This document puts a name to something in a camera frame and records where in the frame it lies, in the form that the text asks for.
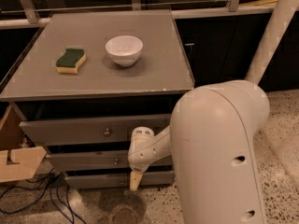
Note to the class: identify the grey top drawer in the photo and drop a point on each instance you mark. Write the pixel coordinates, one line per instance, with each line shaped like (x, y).
(58, 132)

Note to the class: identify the white ceramic bowl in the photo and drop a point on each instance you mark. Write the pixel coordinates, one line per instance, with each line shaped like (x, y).
(124, 50)

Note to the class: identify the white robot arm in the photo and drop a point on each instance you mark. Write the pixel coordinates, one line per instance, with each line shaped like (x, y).
(210, 140)

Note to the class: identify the round floor drain cover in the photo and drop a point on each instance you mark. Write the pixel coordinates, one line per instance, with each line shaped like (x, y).
(124, 216)

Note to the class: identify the grey bottom drawer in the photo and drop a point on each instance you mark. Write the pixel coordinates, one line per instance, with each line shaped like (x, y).
(159, 178)

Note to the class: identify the grey drawer cabinet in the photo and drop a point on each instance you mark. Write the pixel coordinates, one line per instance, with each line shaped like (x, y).
(101, 88)

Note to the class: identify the grey drawer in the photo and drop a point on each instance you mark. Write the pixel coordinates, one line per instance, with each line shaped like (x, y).
(159, 178)
(83, 161)
(58, 132)

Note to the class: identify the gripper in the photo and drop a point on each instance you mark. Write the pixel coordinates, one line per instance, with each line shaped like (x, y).
(139, 155)

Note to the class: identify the green yellow sponge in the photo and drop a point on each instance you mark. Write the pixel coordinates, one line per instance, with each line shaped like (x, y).
(71, 61)

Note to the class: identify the metal railing frame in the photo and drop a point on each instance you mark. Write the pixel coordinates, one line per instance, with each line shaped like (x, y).
(16, 14)

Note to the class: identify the white diagonal pole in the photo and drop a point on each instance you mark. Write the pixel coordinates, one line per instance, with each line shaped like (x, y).
(273, 33)

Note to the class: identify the wooden box left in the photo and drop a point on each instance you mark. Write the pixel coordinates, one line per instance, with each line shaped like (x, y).
(16, 162)

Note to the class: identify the dark wall cabinet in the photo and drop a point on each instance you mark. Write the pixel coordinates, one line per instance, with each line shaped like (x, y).
(221, 49)

